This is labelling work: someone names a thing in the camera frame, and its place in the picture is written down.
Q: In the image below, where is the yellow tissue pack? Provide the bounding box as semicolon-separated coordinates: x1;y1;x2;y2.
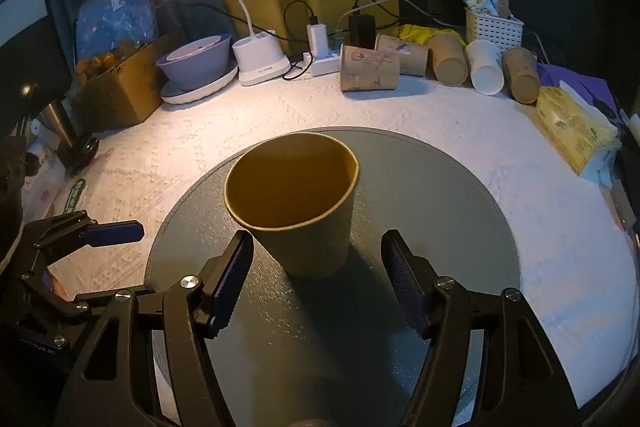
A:
534;81;624;184

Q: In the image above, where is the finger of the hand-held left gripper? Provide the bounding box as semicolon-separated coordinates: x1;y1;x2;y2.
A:
31;209;146;253
17;269;108;319

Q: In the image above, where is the steel kettle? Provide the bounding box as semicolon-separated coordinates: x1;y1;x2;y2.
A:
37;99;101;174

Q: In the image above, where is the yellow plastic bag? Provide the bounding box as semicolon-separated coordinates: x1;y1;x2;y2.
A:
392;24;464;48

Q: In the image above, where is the white plate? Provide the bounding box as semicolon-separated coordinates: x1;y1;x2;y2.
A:
160;59;239;104

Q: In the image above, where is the white power strip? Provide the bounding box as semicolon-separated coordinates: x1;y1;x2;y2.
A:
286;49;347;76

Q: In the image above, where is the purple bowl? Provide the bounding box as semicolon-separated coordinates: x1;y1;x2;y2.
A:
155;33;234;91

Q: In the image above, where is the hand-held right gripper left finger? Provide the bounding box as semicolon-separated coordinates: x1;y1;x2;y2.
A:
65;230;255;427

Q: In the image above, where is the grey round mat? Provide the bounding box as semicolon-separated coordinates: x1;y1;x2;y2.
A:
143;126;522;427

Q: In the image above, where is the cardboard box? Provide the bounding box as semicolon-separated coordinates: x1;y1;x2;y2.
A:
66;32;174;128

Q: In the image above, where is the purple cloth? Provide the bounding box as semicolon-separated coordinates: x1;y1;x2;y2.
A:
537;62;632;128

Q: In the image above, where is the blue plastic bag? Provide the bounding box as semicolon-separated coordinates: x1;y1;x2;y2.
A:
75;0;159;82

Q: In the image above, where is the bunch of small sachets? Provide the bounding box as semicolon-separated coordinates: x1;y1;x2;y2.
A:
461;0;514;18

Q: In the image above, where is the plain brown paper cup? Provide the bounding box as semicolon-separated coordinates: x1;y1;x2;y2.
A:
224;132;360;281

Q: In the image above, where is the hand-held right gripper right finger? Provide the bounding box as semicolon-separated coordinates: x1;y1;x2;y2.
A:
381;229;584;427

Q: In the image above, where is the white paper cup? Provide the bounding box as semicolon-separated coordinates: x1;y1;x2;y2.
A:
464;39;505;96

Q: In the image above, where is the green label packet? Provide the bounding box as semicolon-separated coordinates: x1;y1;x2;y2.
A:
62;177;89;214

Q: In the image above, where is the black charger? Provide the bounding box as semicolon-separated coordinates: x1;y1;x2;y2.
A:
348;14;377;50

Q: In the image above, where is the white plastic basket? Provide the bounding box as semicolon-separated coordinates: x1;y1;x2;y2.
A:
464;7;525;53

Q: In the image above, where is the black cable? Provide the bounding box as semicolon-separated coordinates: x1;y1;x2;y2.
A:
339;0;432;35
284;0;319;28

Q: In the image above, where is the printed brown paper cup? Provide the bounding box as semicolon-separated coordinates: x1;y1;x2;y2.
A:
427;32;470;87
374;33;430;77
339;44;401;93
501;47;541;104

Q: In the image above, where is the white charger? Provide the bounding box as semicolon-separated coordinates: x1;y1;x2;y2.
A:
306;22;330;56

